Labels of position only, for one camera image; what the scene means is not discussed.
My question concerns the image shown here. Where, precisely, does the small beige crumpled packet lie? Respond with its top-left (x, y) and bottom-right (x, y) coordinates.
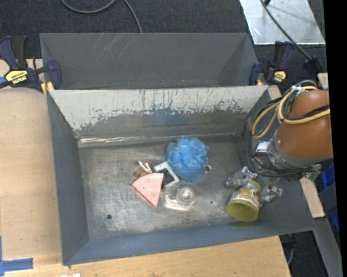
top-left (132, 159), bottom-right (153, 177)

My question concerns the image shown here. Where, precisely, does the blue mesh bath sponge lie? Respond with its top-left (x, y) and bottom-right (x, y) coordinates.
top-left (164, 133), bottom-right (211, 184)

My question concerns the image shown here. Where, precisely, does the yellow printed cup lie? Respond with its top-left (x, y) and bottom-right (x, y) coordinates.
top-left (223, 178), bottom-right (264, 224)

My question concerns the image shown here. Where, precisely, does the pink wedge block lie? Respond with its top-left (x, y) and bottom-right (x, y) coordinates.
top-left (131, 171), bottom-right (167, 209)

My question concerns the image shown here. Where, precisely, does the white angular plastic piece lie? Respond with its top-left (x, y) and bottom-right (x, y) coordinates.
top-left (153, 160), bottom-right (181, 191)

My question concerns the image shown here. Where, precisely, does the pale wood board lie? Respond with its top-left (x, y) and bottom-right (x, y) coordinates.
top-left (0, 84), bottom-right (64, 262)

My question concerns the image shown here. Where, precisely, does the grey metal bin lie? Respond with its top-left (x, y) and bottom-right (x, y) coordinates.
top-left (39, 15), bottom-right (318, 267)

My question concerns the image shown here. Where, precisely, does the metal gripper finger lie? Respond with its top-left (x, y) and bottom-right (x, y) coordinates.
top-left (223, 165), bottom-right (259, 189)
top-left (258, 183), bottom-right (284, 204)

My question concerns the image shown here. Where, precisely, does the clear glass thing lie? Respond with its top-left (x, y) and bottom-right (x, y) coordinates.
top-left (163, 184), bottom-right (197, 212)

